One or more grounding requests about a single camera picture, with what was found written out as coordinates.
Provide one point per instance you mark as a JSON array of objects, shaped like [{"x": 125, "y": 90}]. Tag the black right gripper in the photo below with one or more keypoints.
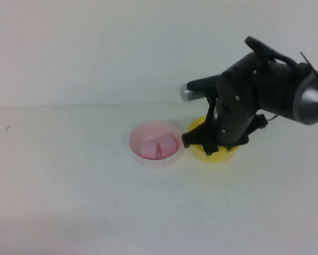
[{"x": 233, "y": 117}]

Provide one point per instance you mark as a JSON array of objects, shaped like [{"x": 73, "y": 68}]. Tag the pink cube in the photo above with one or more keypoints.
[
  {"x": 166, "y": 144},
  {"x": 148, "y": 150}
]

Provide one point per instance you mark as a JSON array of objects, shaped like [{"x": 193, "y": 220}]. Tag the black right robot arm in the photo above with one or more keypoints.
[{"x": 280, "y": 90}]

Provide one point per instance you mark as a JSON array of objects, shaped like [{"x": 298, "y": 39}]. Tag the yellow plastic bowl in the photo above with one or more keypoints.
[{"x": 201, "y": 156}]

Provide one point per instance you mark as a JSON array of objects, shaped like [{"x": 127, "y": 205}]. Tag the pink plastic bowl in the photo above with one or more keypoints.
[{"x": 158, "y": 163}]

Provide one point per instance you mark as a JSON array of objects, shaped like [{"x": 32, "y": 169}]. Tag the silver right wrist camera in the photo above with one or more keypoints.
[{"x": 188, "y": 94}]

